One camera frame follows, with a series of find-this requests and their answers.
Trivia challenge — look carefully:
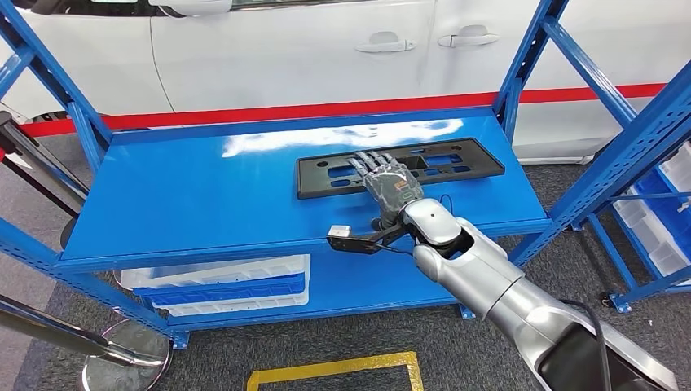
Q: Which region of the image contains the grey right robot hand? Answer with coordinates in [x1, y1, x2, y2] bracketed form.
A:
[348, 151, 425, 231]

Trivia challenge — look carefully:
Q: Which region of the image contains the black plastic plate bracket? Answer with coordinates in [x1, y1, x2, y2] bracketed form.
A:
[295, 138, 506, 200]

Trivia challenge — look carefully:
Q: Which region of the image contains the blue metal shelf rack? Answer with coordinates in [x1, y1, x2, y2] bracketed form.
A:
[0, 0, 691, 351]

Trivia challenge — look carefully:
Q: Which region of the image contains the white car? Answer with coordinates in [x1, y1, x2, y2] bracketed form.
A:
[0, 0, 691, 165]

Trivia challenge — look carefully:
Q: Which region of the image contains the yellow floor tape square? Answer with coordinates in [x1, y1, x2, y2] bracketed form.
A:
[246, 351, 425, 391]

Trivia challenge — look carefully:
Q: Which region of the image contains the white plastic bin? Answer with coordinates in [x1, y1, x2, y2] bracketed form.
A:
[612, 187, 691, 277]
[659, 141, 691, 194]

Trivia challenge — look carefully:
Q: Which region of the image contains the blue wheeled bin rack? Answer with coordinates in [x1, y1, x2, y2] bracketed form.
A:
[585, 140, 691, 315]

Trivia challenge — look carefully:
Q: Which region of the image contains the blue plastic bin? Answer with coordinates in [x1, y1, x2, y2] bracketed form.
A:
[632, 168, 691, 260]

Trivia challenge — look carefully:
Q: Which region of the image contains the black barrier belt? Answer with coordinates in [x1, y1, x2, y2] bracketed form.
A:
[0, 156, 81, 220]

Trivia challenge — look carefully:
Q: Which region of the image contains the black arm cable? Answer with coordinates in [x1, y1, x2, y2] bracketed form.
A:
[560, 298, 615, 391]

